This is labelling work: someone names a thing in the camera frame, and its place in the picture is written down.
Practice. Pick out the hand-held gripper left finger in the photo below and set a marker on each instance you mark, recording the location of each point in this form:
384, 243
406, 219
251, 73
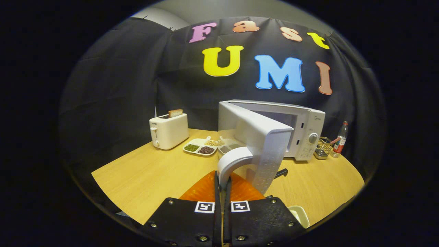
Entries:
218, 219

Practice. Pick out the white square plate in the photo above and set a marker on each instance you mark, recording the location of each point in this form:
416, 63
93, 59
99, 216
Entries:
300, 214

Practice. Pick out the white divided bean dish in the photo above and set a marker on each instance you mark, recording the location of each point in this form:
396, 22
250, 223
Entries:
199, 149

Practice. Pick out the white microwave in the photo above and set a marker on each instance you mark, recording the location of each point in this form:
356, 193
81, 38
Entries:
308, 123

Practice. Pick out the clear bottle red label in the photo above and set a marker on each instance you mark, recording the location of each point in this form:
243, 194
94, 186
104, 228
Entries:
339, 144

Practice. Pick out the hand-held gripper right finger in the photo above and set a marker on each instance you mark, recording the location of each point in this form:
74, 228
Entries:
227, 219

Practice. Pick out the small black bar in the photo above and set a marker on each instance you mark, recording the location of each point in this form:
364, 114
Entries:
282, 173

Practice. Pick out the toast slice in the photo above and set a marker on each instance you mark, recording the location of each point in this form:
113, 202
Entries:
175, 113

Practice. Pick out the white toaster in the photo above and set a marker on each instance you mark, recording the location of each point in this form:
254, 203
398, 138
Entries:
171, 132

